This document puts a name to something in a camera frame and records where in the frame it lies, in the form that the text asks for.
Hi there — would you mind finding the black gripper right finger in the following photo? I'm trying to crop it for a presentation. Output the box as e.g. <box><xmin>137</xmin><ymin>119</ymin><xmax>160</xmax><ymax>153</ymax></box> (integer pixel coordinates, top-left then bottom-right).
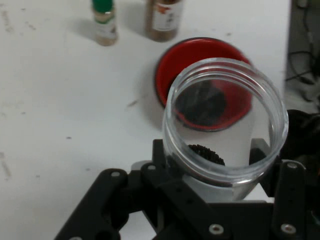
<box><xmin>249</xmin><ymin>138</ymin><xmax>320</xmax><ymax>240</ymax></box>

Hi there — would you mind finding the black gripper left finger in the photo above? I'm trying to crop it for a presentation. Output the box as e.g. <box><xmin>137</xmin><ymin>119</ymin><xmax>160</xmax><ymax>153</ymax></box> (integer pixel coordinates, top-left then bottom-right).
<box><xmin>53</xmin><ymin>138</ymin><xmax>233</xmax><ymax>240</ymax></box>

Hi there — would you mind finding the black seeds heap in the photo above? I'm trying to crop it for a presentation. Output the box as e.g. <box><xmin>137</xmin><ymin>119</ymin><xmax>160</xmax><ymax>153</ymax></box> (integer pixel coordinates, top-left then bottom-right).
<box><xmin>187</xmin><ymin>143</ymin><xmax>226</xmax><ymax>168</ymax></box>
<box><xmin>174</xmin><ymin>82</ymin><xmax>228</xmax><ymax>126</ymax></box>

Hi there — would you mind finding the clear plastic jar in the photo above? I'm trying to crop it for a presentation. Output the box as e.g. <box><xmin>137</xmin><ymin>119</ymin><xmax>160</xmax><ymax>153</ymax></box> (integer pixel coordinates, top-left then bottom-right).
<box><xmin>161</xmin><ymin>57</ymin><xmax>290</xmax><ymax>202</ymax></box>

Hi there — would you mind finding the red bowl with black rim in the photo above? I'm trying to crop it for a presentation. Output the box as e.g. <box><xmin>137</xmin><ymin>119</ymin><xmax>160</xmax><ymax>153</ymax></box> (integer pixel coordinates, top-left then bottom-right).
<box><xmin>152</xmin><ymin>37</ymin><xmax>253</xmax><ymax>133</ymax></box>

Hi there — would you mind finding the small spice bottle green cap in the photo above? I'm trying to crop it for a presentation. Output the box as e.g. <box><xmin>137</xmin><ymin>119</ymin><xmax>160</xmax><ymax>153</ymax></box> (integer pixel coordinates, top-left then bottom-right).
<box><xmin>90</xmin><ymin>0</ymin><xmax>119</xmax><ymax>47</ymax></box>

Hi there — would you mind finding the spice jar white perforated lid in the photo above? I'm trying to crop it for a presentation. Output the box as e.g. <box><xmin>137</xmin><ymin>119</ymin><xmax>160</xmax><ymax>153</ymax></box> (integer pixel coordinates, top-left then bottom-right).
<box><xmin>144</xmin><ymin>0</ymin><xmax>185</xmax><ymax>43</ymax></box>

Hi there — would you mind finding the black floor cable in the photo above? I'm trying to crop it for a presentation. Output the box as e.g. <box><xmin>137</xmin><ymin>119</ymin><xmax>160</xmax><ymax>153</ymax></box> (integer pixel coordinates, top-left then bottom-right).
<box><xmin>286</xmin><ymin>48</ymin><xmax>320</xmax><ymax>102</ymax></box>

